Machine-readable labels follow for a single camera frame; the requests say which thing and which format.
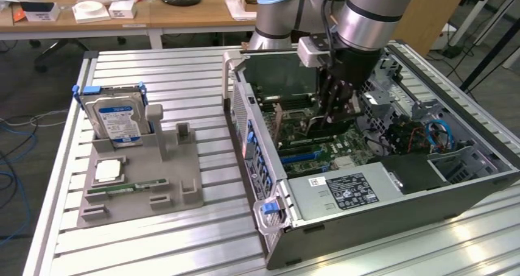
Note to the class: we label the green motherboard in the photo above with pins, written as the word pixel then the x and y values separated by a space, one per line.
pixel 353 148

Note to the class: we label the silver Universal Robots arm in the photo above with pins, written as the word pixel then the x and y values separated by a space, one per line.
pixel 369 20

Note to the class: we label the open metal disk bay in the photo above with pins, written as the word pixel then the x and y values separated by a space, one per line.
pixel 458 169

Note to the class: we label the black open PC case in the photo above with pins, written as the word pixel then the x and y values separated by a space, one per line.
pixel 365 227

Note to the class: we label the grey printed parts rack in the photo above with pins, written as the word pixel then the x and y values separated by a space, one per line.
pixel 141 203

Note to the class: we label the green RAM stick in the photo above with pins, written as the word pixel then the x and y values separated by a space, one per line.
pixel 121 188

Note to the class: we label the grey power supply unit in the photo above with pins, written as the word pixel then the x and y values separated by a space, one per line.
pixel 345 190

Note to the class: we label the small white labelled box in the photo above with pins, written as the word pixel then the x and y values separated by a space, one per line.
pixel 121 9

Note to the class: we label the wooden desk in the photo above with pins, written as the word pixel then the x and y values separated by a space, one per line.
pixel 182 17

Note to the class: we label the silver CPU chip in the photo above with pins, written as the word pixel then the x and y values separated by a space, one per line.
pixel 108 171

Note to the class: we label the black office chair base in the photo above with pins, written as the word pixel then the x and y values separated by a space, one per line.
pixel 60 46

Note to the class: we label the white paper stack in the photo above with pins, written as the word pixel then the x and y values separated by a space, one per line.
pixel 238 9

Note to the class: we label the metal disk bay cage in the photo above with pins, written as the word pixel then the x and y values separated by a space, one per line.
pixel 385 114

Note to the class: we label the blue case latch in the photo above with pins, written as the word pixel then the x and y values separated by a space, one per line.
pixel 268 209

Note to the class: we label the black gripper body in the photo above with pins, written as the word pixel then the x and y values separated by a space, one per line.
pixel 353 65

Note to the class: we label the silver chipset heatsink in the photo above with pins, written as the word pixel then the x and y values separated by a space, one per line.
pixel 342 162

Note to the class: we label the black installed RAM stick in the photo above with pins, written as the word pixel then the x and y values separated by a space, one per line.
pixel 304 140

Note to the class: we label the wooden cabinet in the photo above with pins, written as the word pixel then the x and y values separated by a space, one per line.
pixel 442 14

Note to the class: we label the white box with black top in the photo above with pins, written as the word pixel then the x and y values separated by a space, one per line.
pixel 40 12

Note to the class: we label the blue expansion slot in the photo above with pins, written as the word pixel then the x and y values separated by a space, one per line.
pixel 300 157

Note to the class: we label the CPU socket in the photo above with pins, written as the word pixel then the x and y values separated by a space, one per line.
pixel 294 122

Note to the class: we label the white box with round lid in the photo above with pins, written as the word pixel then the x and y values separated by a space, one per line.
pixel 90 12

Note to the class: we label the Nvidia graphics card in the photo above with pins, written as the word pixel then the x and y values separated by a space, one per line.
pixel 278 123

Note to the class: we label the hard disk in blue caddy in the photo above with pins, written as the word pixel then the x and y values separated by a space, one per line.
pixel 114 120

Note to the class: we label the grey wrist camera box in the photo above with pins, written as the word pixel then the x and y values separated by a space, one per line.
pixel 310 52

